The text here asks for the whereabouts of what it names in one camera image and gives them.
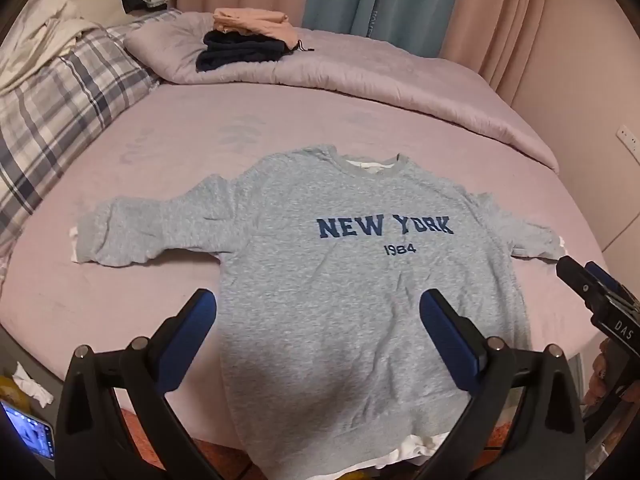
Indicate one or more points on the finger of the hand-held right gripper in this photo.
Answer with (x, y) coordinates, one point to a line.
(607, 280)
(580, 287)

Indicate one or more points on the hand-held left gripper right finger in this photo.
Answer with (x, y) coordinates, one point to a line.
(445, 330)

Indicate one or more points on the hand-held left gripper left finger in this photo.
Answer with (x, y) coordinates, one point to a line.
(192, 325)

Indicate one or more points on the grey printed sweatshirt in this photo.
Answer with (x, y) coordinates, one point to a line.
(325, 310)

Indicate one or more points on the pile of white clothes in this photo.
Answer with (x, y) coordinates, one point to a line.
(35, 35)

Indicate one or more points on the person's right hand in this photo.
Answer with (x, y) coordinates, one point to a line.
(601, 362)

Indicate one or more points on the crumpled white tissue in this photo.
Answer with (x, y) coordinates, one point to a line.
(32, 387)

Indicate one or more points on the smartphone with lit screen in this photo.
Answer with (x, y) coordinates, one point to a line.
(30, 430)

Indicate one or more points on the yellow cloth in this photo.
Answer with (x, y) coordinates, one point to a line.
(10, 392)

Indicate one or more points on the pink duvet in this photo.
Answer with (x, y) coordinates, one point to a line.
(400, 85)

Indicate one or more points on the blue plaid pillow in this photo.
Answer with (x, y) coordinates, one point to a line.
(60, 100)

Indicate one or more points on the folded navy garment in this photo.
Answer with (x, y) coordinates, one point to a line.
(235, 52)

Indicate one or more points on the folded peach garment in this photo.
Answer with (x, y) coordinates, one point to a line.
(250, 22)

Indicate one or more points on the white wall socket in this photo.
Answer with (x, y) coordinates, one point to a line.
(629, 137)

